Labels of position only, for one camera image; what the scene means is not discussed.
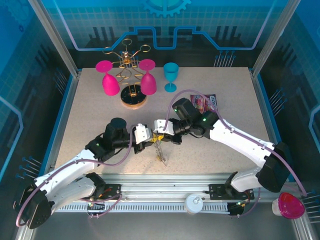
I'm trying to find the aluminium frame post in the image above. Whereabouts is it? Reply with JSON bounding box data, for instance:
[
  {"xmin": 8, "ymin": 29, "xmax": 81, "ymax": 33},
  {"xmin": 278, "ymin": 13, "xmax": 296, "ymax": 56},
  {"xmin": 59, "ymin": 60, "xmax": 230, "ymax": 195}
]
[
  {"xmin": 251, "ymin": 0, "xmax": 302, "ymax": 77},
  {"xmin": 26, "ymin": 0, "xmax": 82, "ymax": 77}
]

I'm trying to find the white cup with pink lid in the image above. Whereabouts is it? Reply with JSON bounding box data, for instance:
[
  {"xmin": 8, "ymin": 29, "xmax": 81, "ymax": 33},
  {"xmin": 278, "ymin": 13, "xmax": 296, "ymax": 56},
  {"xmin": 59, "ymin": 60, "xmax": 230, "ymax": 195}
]
[{"xmin": 271, "ymin": 191, "xmax": 306, "ymax": 220}]

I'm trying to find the purple candy bag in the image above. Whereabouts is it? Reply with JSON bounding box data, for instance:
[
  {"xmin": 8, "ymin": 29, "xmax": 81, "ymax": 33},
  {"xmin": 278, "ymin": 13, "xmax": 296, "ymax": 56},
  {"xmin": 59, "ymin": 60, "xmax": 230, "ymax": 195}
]
[{"xmin": 190, "ymin": 92, "xmax": 218, "ymax": 113}]

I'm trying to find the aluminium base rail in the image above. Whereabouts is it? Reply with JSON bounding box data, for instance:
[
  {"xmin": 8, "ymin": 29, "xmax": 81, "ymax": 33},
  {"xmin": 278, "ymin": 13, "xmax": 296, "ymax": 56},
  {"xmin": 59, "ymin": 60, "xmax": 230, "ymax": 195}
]
[{"xmin": 29, "ymin": 173, "xmax": 302, "ymax": 204}]

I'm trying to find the gold wire glass rack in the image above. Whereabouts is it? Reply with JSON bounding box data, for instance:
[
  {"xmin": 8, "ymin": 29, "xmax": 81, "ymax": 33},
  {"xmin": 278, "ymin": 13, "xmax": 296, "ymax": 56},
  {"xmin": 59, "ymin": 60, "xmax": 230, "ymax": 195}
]
[{"xmin": 102, "ymin": 38, "xmax": 151, "ymax": 110}]

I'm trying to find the pink plastic goblet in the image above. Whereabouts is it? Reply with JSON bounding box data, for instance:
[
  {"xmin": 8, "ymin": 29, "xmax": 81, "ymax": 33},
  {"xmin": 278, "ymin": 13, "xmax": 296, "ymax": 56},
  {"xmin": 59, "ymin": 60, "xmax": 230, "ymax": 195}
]
[
  {"xmin": 138, "ymin": 58, "xmax": 158, "ymax": 96},
  {"xmin": 95, "ymin": 59, "xmax": 121, "ymax": 97}
]

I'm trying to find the teal plastic goblet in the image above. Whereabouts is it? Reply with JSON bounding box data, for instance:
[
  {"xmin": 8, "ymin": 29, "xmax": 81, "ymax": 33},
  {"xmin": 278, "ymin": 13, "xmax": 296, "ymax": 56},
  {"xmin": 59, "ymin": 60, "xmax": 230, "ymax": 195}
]
[{"xmin": 163, "ymin": 62, "xmax": 180, "ymax": 93}]

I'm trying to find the white slotted cable duct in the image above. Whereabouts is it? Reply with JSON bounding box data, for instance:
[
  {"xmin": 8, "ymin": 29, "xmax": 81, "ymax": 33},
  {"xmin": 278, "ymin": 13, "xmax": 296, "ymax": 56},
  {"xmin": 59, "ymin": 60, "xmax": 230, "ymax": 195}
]
[{"xmin": 53, "ymin": 202, "xmax": 230, "ymax": 213}]

